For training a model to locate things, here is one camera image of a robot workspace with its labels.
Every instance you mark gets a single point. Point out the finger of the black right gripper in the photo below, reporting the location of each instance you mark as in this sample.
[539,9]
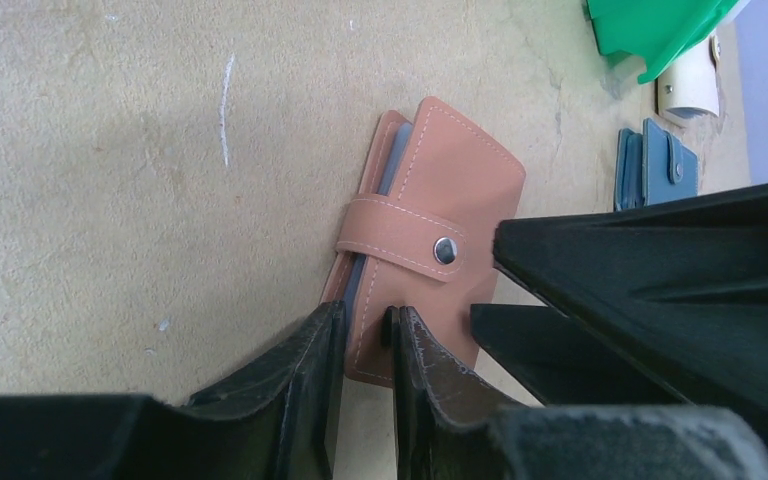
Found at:
[679,289]
[558,361]

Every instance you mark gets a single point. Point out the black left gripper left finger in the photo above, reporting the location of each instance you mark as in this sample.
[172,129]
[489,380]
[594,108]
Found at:
[275,418]

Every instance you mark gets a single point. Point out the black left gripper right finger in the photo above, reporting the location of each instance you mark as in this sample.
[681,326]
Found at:
[451,424]

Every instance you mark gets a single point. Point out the pink leather card holder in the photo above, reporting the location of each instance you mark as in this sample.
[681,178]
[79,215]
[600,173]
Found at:
[419,233]

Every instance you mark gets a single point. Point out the blue leather card holder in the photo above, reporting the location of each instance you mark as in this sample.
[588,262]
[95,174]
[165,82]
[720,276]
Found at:
[653,167]

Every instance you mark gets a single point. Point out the cream leather card holder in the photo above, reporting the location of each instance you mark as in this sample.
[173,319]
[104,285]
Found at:
[688,88]

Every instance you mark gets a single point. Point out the small green plastic bin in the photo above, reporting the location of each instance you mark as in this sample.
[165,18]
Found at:
[656,31]

